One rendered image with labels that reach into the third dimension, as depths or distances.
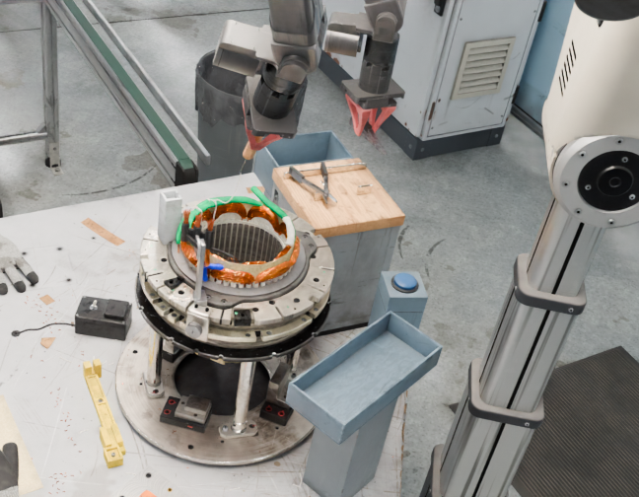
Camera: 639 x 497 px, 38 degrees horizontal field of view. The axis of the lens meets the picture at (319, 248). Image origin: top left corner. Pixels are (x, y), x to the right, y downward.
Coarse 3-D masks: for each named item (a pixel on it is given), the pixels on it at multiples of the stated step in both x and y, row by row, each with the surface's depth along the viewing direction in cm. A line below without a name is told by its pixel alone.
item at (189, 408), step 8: (184, 400) 161; (192, 400) 160; (200, 400) 160; (208, 400) 161; (184, 408) 159; (192, 408) 159; (200, 408) 159; (208, 408) 160; (176, 416) 159; (184, 416) 159; (192, 416) 159; (200, 416) 159
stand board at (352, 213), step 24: (288, 168) 180; (312, 168) 182; (288, 192) 174; (312, 192) 175; (336, 192) 176; (384, 192) 179; (312, 216) 169; (336, 216) 170; (360, 216) 171; (384, 216) 172
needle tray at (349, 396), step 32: (384, 320) 151; (352, 352) 148; (384, 352) 150; (416, 352) 151; (320, 384) 142; (352, 384) 143; (384, 384) 144; (320, 416) 134; (352, 416) 132; (384, 416) 147; (320, 448) 150; (352, 448) 144; (320, 480) 153; (352, 480) 152
